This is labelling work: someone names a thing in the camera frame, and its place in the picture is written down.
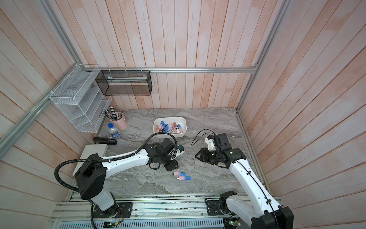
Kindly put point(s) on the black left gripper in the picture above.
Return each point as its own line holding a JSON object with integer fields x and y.
{"x": 172, "y": 166}

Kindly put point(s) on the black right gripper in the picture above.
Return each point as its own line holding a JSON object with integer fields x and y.
{"x": 204, "y": 157}

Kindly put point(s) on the pink blue lipstick tube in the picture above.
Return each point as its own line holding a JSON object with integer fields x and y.
{"x": 179, "y": 129}

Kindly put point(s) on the pink blue lipstick top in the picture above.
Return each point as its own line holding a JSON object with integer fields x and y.
{"x": 161, "y": 126}

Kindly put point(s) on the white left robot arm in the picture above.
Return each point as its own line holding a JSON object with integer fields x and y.
{"x": 91, "y": 175}

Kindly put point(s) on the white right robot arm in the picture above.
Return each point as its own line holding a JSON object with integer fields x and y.
{"x": 264, "y": 212}

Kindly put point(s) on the pink round cup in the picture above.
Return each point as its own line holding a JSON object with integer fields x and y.
{"x": 121, "y": 124}

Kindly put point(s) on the small clear water bottle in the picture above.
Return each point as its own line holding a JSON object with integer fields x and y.
{"x": 113, "y": 130}

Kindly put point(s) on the white book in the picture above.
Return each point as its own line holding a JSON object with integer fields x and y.
{"x": 100, "y": 150}

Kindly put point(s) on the pens in cup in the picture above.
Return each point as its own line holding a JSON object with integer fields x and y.
{"x": 112, "y": 114}

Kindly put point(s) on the black stapler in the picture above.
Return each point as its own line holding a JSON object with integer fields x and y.
{"x": 104, "y": 141}

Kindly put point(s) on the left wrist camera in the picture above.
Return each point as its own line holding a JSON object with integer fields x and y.
{"x": 180, "y": 150}

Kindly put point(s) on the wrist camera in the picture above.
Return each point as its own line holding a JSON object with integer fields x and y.
{"x": 180, "y": 150}
{"x": 210, "y": 141}

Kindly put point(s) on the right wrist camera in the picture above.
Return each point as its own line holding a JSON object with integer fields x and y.
{"x": 210, "y": 141}

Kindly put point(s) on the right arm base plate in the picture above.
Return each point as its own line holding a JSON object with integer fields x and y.
{"x": 216, "y": 207}

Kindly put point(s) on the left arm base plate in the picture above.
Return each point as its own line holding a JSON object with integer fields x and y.
{"x": 120, "y": 210}

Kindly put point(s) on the black mesh wall basket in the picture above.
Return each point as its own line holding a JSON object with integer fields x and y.
{"x": 125, "y": 82}

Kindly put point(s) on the white wire mesh shelf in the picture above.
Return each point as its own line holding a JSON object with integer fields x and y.
{"x": 80, "y": 99}

